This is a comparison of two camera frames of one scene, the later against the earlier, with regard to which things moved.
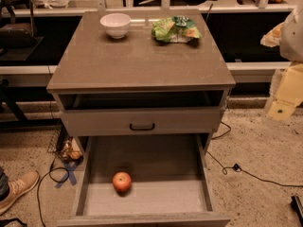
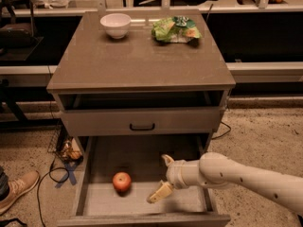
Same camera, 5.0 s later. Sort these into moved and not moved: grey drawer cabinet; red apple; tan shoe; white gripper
Moved: white gripper
Not moved: tan shoe; grey drawer cabinet; red apple
